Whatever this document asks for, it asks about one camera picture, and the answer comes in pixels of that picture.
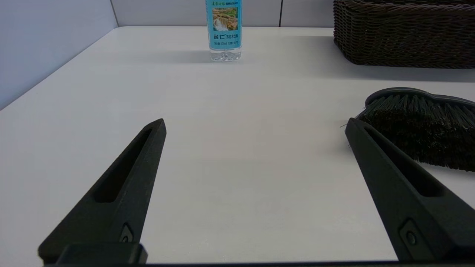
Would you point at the dark brown wicker basket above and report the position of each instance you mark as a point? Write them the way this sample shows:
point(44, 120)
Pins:
point(404, 33)

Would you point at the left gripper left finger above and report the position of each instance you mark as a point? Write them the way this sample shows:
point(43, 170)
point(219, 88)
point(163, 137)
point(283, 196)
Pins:
point(122, 193)

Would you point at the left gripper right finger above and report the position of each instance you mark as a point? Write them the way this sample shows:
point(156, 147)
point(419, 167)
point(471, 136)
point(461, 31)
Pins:
point(404, 207)

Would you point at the blue label soda water bottle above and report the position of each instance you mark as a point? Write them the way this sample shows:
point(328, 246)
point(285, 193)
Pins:
point(223, 29)

